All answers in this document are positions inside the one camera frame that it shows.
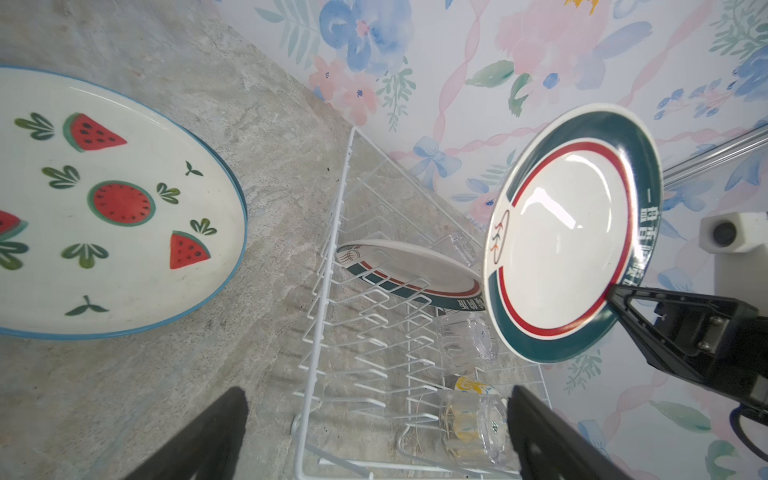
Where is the clear faceted glass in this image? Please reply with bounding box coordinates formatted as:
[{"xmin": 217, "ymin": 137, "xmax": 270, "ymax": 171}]
[
  {"xmin": 437, "ymin": 311, "xmax": 499, "ymax": 371},
  {"xmin": 415, "ymin": 389, "xmax": 515, "ymax": 468}
]

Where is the clear faceted glass front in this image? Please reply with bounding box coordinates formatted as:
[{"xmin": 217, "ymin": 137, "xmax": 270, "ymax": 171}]
[{"xmin": 415, "ymin": 389, "xmax": 515, "ymax": 468}]

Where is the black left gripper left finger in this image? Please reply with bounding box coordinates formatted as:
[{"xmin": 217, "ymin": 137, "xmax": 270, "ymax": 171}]
[{"xmin": 128, "ymin": 386, "xmax": 249, "ymax": 479}]

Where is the clear faceted glass middle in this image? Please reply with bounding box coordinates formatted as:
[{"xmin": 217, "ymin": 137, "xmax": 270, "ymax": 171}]
[{"xmin": 437, "ymin": 311, "xmax": 499, "ymax": 371}]

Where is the blue yellow patterned bowl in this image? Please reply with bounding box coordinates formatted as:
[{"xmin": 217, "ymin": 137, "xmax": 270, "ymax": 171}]
[{"xmin": 453, "ymin": 375, "xmax": 500, "ymax": 396}]

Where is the white plate dark underside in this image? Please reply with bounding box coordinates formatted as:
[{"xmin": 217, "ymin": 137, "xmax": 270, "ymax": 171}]
[{"xmin": 335, "ymin": 239, "xmax": 486, "ymax": 312}]

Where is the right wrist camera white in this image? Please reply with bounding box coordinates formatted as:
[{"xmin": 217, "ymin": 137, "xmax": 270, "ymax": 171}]
[{"xmin": 699, "ymin": 211, "xmax": 768, "ymax": 317}]

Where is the white wire dish rack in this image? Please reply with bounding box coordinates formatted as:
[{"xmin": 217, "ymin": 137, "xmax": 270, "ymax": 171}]
[{"xmin": 291, "ymin": 129, "xmax": 519, "ymax": 479}]

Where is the watermelon pattern plate blue rim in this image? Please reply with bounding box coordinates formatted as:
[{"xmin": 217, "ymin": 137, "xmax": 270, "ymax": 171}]
[{"xmin": 1, "ymin": 66, "xmax": 248, "ymax": 340}]

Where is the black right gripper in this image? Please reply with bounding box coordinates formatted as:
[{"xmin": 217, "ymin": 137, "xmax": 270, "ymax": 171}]
[{"xmin": 607, "ymin": 285, "xmax": 767, "ymax": 414}]

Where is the right aluminium corner post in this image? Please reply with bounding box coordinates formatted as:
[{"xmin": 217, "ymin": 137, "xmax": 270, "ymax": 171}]
[{"xmin": 663, "ymin": 124, "xmax": 767, "ymax": 190}]

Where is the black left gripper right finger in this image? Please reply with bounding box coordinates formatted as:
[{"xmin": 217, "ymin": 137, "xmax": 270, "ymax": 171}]
[{"xmin": 507, "ymin": 385, "xmax": 630, "ymax": 480}]

